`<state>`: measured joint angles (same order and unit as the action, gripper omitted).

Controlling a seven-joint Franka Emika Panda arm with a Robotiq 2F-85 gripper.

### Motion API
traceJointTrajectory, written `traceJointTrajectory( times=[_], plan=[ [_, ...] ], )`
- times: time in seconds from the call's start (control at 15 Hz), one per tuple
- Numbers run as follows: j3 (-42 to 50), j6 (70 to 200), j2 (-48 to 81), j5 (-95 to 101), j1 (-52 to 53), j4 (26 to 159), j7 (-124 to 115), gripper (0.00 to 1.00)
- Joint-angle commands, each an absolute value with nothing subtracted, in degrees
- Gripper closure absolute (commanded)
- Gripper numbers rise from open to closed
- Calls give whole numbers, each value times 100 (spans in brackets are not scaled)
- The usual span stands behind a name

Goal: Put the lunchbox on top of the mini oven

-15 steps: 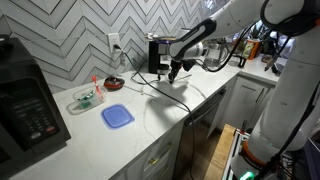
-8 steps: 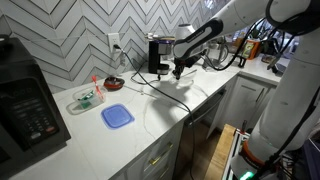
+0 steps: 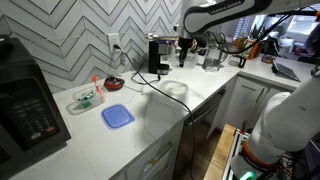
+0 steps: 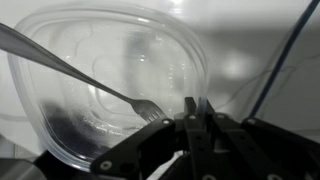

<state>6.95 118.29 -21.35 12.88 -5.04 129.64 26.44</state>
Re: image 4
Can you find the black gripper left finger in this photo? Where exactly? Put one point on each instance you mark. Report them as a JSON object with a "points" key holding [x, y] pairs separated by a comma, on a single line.
{"points": [[133, 150]]}

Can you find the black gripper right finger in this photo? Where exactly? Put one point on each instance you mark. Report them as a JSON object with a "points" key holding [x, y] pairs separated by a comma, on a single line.
{"points": [[266, 146]]}

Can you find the clear plastic lunchbox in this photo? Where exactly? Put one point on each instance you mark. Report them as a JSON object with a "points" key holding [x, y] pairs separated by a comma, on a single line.
{"points": [[140, 66]]}

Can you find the silver metal fork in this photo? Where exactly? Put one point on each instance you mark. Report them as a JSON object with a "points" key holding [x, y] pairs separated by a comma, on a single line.
{"points": [[50, 58]]}

